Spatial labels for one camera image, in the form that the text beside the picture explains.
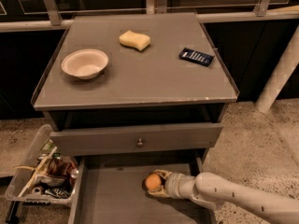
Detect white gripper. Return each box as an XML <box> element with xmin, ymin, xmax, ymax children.
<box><xmin>148</xmin><ymin>170</ymin><xmax>183</xmax><ymax>199</ymax></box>

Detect orange fruit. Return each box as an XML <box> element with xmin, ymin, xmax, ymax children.
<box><xmin>145</xmin><ymin>173</ymin><xmax>162</xmax><ymax>190</ymax></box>

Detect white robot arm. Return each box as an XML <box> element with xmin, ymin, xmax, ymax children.
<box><xmin>145</xmin><ymin>170</ymin><xmax>299</xmax><ymax>224</ymax></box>

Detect grey top drawer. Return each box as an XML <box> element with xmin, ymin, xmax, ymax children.
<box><xmin>50</xmin><ymin>123</ymin><xmax>223</xmax><ymax>157</ymax></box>

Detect round metal drawer knob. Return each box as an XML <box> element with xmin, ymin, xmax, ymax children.
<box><xmin>136</xmin><ymin>138</ymin><xmax>145</xmax><ymax>147</ymax></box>

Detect open grey middle drawer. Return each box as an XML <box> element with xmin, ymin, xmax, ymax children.
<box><xmin>68</xmin><ymin>152</ymin><xmax>216</xmax><ymax>224</ymax></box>

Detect grey drawer cabinet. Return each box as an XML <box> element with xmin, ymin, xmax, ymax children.
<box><xmin>30</xmin><ymin>12</ymin><xmax>240</xmax><ymax>161</ymax></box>

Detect snack bags in bin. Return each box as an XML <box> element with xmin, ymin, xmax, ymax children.
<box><xmin>12</xmin><ymin>138</ymin><xmax>79</xmax><ymax>200</ymax></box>

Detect clear plastic bin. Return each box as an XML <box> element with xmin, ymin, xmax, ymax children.
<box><xmin>5</xmin><ymin>124</ymin><xmax>76</xmax><ymax>206</ymax></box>

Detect blue snack packet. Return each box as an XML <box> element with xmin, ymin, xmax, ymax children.
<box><xmin>179</xmin><ymin>48</ymin><xmax>214</xmax><ymax>67</ymax></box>

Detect white paper bowl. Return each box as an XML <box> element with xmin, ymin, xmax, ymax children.
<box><xmin>61</xmin><ymin>49</ymin><xmax>109</xmax><ymax>80</ymax></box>

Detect yellow sponge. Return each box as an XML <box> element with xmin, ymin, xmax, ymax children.
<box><xmin>119</xmin><ymin>30</ymin><xmax>150</xmax><ymax>51</ymax></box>

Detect metal railing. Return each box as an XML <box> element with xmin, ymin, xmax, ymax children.
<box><xmin>0</xmin><ymin>5</ymin><xmax>299</xmax><ymax>33</ymax></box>

